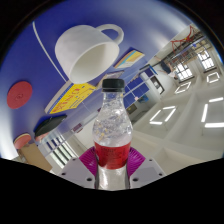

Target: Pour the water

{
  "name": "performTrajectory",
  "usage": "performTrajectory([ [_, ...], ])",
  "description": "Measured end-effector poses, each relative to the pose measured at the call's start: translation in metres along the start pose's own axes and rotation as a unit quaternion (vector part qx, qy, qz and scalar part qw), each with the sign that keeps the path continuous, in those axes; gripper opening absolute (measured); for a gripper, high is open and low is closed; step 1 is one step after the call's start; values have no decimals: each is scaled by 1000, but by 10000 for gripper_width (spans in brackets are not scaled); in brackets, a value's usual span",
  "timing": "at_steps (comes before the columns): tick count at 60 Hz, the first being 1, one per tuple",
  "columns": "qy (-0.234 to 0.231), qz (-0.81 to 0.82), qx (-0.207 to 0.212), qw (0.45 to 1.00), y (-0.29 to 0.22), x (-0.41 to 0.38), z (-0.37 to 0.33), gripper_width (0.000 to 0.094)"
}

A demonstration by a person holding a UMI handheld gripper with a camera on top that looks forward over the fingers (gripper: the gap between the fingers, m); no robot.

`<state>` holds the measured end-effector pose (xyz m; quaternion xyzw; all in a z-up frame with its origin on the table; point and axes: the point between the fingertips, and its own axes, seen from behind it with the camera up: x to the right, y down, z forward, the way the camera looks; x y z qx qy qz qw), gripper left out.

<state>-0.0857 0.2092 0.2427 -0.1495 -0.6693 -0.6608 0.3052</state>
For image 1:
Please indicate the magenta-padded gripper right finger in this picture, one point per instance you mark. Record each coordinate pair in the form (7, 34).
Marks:
(147, 171)

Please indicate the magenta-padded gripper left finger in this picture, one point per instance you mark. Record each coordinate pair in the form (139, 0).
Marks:
(76, 172)

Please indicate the clear bottle with red label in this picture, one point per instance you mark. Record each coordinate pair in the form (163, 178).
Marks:
(112, 153)

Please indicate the tall black-framed window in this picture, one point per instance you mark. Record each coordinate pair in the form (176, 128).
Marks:
(61, 151)

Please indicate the group of ceiling lights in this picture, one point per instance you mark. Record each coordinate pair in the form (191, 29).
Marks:
(213, 125)

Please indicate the folded blue table tennis tables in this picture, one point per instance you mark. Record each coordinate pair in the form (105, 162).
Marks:
(136, 90)

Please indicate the flat round red coaster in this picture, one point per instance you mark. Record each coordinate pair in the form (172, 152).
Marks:
(19, 95)

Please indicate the white-framed window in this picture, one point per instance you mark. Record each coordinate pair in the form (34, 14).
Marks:
(206, 60)
(184, 71)

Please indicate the person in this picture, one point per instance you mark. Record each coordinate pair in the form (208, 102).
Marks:
(165, 66)

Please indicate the white mug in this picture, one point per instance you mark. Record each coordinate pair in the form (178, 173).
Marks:
(80, 43)

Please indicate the blue table with red legs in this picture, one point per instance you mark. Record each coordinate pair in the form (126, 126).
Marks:
(186, 41)

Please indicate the dark wall picture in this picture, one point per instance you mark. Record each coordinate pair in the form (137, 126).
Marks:
(131, 108)

